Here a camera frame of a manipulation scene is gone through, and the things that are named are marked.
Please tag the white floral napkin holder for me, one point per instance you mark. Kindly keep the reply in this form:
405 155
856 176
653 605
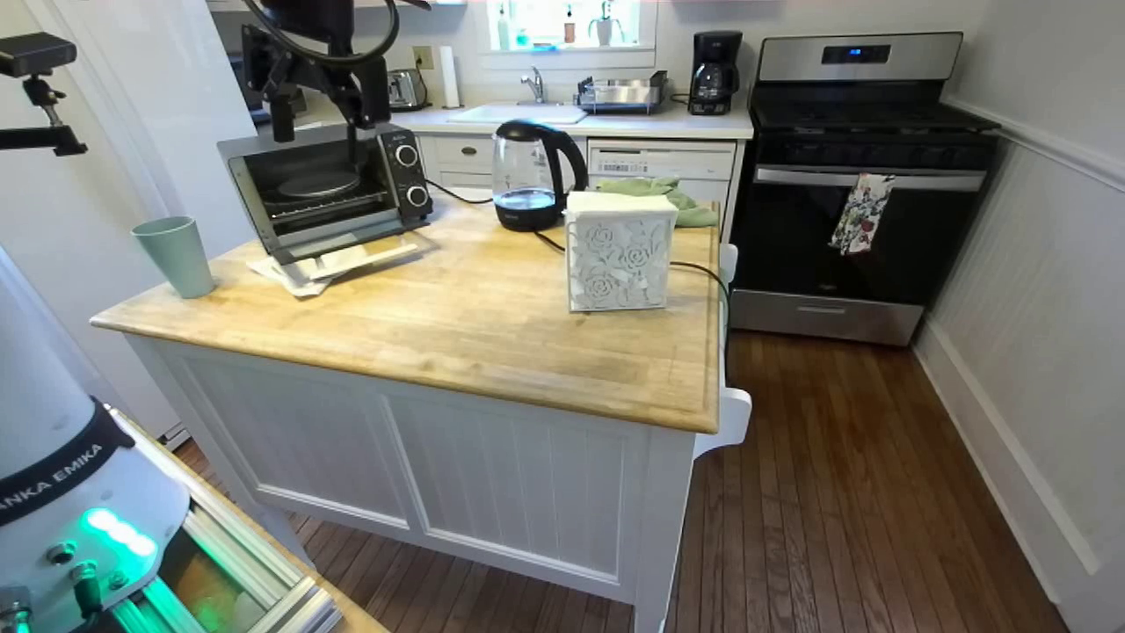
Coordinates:
616 250

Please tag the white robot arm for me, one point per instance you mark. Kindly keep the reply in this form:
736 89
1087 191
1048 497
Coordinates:
308 42

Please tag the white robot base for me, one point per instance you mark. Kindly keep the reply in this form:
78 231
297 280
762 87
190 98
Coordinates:
85 519

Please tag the floral dish towel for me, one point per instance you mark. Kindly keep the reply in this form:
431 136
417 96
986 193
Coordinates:
864 216

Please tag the glass electric kettle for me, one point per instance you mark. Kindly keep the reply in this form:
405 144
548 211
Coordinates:
533 173

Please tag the white kitchen island cabinet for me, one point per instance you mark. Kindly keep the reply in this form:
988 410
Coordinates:
455 403

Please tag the green cloth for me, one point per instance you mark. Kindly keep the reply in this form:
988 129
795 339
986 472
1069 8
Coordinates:
688 210

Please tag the white counter cabinets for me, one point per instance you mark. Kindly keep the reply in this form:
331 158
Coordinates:
698 152

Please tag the grey dish rack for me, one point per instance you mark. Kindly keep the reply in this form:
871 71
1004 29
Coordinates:
625 96

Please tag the chrome sink faucet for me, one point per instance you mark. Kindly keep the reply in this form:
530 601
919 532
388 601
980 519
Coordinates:
536 87

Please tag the black toaster oven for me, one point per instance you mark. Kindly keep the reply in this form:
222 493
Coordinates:
330 189

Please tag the black coffee maker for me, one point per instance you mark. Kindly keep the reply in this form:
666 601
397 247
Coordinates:
714 71

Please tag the stainless steel stove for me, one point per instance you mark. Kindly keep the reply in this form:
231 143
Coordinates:
829 109

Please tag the green plastic cup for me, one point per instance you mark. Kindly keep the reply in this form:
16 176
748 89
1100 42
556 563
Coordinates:
179 250

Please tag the black camera on stand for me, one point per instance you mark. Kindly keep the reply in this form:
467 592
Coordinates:
32 57

